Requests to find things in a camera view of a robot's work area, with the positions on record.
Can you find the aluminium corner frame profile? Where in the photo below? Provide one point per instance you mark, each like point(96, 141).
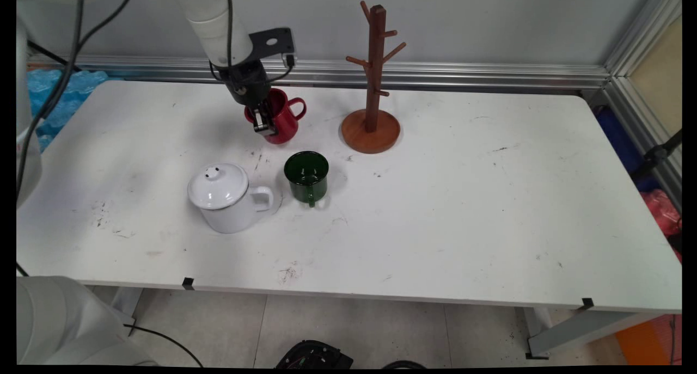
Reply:
point(637, 63)

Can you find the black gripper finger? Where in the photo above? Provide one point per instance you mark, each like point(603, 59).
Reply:
point(251, 115)
point(265, 119)

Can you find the red enamel mug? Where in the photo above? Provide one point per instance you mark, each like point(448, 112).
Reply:
point(286, 121)

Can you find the blue plastic object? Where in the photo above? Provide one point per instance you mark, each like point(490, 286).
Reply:
point(621, 142)

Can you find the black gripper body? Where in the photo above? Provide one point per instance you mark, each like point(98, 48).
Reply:
point(249, 83)

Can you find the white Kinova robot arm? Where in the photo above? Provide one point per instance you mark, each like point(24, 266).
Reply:
point(215, 25)

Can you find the long aluminium frame rail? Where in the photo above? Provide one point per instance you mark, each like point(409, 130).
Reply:
point(490, 74)

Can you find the black device on floor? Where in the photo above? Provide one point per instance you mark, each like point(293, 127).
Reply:
point(313, 355)

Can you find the blue bubble wrap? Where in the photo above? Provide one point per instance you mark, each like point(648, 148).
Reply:
point(81, 88)

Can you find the black thin rod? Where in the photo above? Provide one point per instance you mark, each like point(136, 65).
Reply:
point(52, 55)

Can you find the white enamel lid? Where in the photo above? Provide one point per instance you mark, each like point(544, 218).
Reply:
point(218, 189)

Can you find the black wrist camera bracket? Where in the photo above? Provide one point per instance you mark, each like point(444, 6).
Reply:
point(272, 42)

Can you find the dark green enamel mug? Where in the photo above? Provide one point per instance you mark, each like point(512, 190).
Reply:
point(309, 186)

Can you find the black tape piece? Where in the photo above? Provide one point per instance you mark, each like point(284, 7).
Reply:
point(587, 303)
point(188, 283)

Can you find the white enamel mug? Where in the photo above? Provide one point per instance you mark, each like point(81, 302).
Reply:
point(234, 219)

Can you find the grey table leg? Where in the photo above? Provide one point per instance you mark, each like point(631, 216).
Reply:
point(577, 330)
point(128, 306)

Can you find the brown wooden mug tree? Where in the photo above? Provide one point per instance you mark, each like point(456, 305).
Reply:
point(372, 132)

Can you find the red plastic bag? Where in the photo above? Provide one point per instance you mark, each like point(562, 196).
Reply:
point(661, 213)

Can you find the orange box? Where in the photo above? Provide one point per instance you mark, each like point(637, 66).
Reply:
point(645, 341)

